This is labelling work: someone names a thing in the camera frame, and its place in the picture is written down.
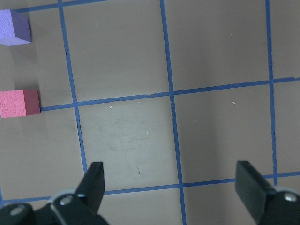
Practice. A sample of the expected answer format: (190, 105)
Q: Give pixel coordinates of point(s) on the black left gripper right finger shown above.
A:
(267, 204)

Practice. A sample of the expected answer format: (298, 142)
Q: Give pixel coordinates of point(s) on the purple foam cube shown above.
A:
(14, 28)

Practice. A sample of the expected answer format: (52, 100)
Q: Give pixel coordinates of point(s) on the red foam cube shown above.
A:
(19, 103)

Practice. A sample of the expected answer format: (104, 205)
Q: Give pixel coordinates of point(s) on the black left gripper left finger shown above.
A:
(81, 207)

